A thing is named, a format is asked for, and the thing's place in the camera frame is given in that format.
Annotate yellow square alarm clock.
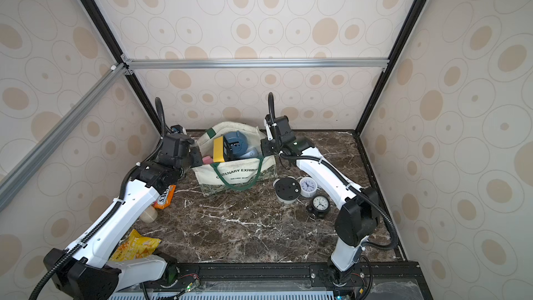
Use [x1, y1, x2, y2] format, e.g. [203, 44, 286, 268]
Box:
[212, 136, 228, 163]

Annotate grey round alarm clock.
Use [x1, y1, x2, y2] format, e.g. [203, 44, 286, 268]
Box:
[224, 131, 248, 158]

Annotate cream canvas tote bag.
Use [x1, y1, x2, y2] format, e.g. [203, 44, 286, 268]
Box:
[192, 122, 277, 195]

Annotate white clock black back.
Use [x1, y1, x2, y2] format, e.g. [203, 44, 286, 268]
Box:
[273, 177, 301, 204]

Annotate small white round clock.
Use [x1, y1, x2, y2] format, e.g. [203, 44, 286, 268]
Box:
[298, 176, 319, 198]

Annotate small black twin-bell clock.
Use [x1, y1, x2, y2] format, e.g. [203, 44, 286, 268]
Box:
[306, 195, 331, 219]

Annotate blue square clock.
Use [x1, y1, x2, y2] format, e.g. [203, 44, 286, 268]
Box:
[238, 147, 262, 160]

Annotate pink twin-bell alarm clock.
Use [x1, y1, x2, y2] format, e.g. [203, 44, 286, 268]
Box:
[202, 156, 214, 165]

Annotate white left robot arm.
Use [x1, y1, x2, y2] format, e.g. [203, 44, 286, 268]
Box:
[30, 98, 201, 299]

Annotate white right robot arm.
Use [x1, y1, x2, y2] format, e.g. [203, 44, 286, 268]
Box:
[261, 93, 399, 286]

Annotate Fox's candy bag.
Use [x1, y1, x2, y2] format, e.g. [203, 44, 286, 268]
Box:
[153, 185, 176, 210]

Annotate clear plastic jar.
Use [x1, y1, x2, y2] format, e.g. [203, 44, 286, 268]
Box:
[140, 205, 158, 224]

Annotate yellow snack packet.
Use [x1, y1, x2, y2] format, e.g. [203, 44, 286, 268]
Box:
[109, 229, 161, 262]

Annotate aluminium frame bar rear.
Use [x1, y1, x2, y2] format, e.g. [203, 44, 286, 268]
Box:
[115, 57, 389, 72]

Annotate aluminium frame bar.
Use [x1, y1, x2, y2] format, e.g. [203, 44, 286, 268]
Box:
[1, 63, 126, 210]
[115, 57, 389, 72]

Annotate aluminium frame bar left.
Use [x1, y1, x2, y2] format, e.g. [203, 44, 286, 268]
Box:
[1, 63, 126, 210]

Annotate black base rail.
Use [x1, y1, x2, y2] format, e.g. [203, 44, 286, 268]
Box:
[112, 262, 432, 299]

